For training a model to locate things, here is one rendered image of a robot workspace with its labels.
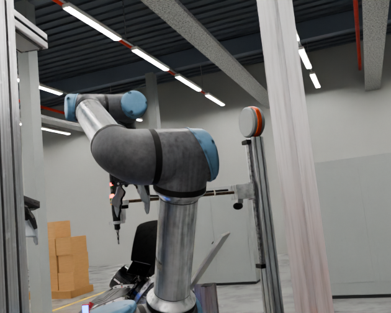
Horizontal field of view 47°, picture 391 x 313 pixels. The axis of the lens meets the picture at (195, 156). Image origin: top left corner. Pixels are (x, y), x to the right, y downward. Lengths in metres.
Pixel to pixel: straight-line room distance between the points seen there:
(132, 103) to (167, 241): 0.44
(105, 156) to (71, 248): 9.06
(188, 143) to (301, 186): 0.43
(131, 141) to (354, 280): 6.44
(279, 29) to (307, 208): 0.21
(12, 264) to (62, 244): 9.08
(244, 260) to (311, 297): 8.48
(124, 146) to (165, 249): 0.26
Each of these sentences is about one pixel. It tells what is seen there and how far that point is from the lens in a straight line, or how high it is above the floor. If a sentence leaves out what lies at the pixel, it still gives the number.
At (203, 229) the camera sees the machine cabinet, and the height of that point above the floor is 1.12.
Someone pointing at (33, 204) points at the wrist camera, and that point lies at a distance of 1.72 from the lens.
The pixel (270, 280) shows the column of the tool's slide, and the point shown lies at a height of 1.11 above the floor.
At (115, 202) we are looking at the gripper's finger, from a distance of 1.38.
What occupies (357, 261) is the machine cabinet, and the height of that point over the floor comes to 0.52.
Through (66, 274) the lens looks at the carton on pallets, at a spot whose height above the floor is 0.46.
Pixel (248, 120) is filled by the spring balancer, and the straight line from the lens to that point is 2.22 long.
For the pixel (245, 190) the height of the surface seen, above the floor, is 1.54.
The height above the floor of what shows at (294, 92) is 1.58.
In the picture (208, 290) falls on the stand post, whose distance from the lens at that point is 1.96.
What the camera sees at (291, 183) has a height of 1.48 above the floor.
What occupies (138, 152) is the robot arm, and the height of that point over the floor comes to 1.59.
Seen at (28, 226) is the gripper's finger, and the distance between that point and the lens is 1.66.
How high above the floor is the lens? 1.46
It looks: 7 degrees up
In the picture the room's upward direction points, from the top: 6 degrees counter-clockwise
